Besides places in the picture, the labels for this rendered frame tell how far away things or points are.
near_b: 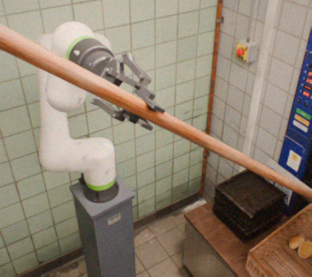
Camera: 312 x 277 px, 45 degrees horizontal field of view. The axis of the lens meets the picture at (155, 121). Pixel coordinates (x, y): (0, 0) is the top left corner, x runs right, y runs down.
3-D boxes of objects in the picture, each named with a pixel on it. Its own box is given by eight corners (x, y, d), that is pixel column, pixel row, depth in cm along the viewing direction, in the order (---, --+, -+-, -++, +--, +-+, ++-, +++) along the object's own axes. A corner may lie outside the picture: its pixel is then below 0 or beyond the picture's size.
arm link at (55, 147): (45, 165, 155) (37, 33, 143) (84, 165, 155) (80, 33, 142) (35, 177, 143) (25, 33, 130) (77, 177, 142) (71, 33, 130)
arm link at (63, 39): (48, 13, 91) (89, 18, 98) (41, 61, 97) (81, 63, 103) (69, 31, 82) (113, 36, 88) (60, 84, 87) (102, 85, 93)
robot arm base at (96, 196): (66, 172, 166) (64, 162, 163) (96, 160, 173) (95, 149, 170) (94, 209, 149) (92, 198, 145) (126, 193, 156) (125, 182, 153)
